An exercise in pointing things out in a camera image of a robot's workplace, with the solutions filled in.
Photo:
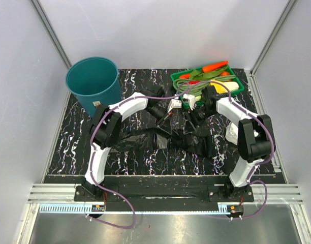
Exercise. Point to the yellow white cabbage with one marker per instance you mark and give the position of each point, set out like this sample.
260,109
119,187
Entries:
223,87

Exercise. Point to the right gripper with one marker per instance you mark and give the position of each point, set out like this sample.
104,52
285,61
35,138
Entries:
192,118

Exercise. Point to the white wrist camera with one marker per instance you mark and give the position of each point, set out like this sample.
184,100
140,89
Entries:
174,103
190,101

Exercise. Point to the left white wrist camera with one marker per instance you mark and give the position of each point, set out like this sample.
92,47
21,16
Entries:
174,103

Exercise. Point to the teal plastic trash bin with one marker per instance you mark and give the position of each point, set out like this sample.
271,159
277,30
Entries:
94,81

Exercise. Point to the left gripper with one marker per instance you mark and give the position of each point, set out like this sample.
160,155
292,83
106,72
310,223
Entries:
164,121

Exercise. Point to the large orange carrot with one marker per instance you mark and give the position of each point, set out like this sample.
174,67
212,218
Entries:
213,67

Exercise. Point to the green plastic vegetable tray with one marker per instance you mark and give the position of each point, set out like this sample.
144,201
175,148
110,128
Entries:
197,74

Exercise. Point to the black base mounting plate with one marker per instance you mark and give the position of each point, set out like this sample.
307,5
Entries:
165,193

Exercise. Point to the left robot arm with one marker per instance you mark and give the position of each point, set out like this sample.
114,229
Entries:
105,129

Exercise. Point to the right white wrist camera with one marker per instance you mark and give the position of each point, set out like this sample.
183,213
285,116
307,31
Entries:
190,101

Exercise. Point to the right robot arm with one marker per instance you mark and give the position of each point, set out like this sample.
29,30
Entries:
255,139

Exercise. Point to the small orange carrot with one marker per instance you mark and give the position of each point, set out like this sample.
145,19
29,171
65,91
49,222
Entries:
185,76

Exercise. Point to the black trash bag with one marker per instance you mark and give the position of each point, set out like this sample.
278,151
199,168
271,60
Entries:
140,133

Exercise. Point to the green long beans bundle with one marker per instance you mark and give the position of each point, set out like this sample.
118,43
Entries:
181,84

